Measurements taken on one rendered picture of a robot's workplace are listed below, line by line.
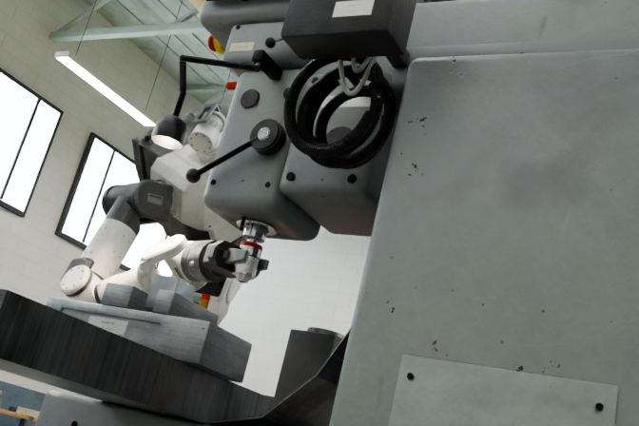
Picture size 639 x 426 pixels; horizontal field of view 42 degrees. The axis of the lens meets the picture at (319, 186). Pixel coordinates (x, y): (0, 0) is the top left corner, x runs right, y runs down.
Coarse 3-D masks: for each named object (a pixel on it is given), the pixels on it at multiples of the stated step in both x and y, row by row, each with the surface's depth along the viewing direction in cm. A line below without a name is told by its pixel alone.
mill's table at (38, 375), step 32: (0, 320) 103; (32, 320) 107; (64, 320) 112; (0, 352) 103; (32, 352) 107; (64, 352) 112; (96, 352) 117; (128, 352) 123; (64, 384) 127; (96, 384) 117; (128, 384) 123; (160, 384) 129; (192, 384) 136; (224, 384) 144; (192, 416) 137; (224, 416) 145
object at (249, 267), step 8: (240, 248) 169; (248, 248) 168; (256, 248) 168; (248, 256) 167; (256, 256) 168; (240, 264) 167; (248, 264) 167; (256, 264) 168; (232, 272) 168; (240, 272) 166; (248, 272) 166; (256, 272) 169
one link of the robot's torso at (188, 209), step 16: (192, 128) 230; (144, 144) 224; (144, 160) 219; (160, 160) 218; (176, 160) 218; (192, 160) 219; (208, 160) 218; (144, 176) 222; (160, 176) 217; (176, 176) 214; (208, 176) 215; (176, 192) 214; (192, 192) 212; (176, 208) 216; (192, 208) 214; (208, 208) 215; (160, 224) 241; (176, 224) 224; (192, 224) 217; (208, 224) 218; (224, 224) 225; (192, 240) 224; (224, 240) 228
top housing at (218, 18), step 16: (224, 0) 185; (240, 0) 182; (256, 0) 180; (272, 0) 178; (288, 0) 176; (416, 0) 176; (208, 16) 185; (224, 16) 183; (240, 16) 181; (256, 16) 179; (272, 16) 177; (224, 32) 187
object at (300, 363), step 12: (300, 336) 190; (312, 336) 188; (324, 336) 187; (336, 336) 186; (288, 348) 190; (300, 348) 189; (312, 348) 187; (324, 348) 186; (288, 360) 189; (300, 360) 187; (312, 360) 186; (324, 360) 184; (288, 372) 188; (300, 372) 186; (312, 372) 185; (288, 384) 186; (300, 384) 185; (276, 396) 187
